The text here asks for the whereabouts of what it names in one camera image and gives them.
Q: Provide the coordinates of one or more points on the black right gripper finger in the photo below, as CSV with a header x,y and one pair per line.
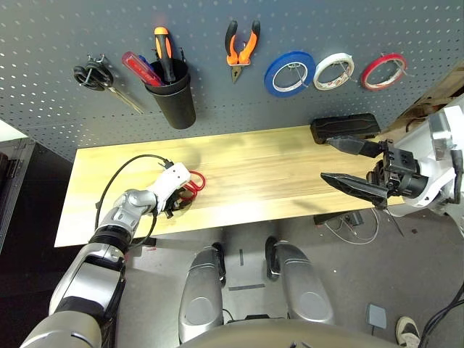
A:
x,y
353,145
359,186

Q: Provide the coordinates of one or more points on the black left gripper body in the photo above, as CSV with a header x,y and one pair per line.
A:
x,y
177,203

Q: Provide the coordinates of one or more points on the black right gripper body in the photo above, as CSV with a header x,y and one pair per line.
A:
x,y
402,174

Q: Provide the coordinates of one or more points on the red tape roll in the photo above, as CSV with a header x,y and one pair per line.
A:
x,y
366,78

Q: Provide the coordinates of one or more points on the orange black pliers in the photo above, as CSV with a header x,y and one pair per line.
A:
x,y
243,54

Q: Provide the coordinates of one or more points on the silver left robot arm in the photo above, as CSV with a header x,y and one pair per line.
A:
x,y
90,275

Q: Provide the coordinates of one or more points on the grey metal pegboard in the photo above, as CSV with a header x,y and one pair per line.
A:
x,y
54,29

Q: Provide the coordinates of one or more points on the black tool case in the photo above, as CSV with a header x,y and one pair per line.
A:
x,y
344,125

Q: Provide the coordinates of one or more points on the white tape roll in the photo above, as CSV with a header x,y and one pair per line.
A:
x,y
335,57

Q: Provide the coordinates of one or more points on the black plastic cup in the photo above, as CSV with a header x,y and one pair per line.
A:
x,y
177,108

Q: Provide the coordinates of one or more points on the silver left robot leg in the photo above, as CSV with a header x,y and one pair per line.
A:
x,y
201,297

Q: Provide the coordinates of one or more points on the silver robot leg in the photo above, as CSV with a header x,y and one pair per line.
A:
x,y
304,290
201,297

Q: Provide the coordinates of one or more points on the blue tape roll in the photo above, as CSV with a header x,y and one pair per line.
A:
x,y
269,78

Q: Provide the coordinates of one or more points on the silver right robot leg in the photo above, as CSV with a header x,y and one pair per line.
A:
x,y
304,290

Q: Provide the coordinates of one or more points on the grey foot pedal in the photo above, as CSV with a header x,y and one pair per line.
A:
x,y
377,316

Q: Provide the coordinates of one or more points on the orange black screwdriver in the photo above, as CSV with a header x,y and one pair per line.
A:
x,y
165,50

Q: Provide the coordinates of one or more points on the white sneaker on foot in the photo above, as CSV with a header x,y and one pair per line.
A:
x,y
407,331

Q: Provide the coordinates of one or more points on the grey robot torso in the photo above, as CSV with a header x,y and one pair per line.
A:
x,y
290,335

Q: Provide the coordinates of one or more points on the black equipment case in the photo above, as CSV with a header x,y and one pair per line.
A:
x,y
11,181

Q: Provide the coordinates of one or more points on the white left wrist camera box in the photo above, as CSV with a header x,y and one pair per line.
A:
x,y
170,179

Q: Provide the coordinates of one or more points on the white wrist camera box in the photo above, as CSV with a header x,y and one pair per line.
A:
x,y
170,179
440,174

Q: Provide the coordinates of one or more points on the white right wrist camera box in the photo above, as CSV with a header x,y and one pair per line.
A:
x,y
440,174

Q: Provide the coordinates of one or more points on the black table support bracket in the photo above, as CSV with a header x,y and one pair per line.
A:
x,y
333,218

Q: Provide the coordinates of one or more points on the white frame shelf unit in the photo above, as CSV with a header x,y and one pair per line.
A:
x,y
435,98

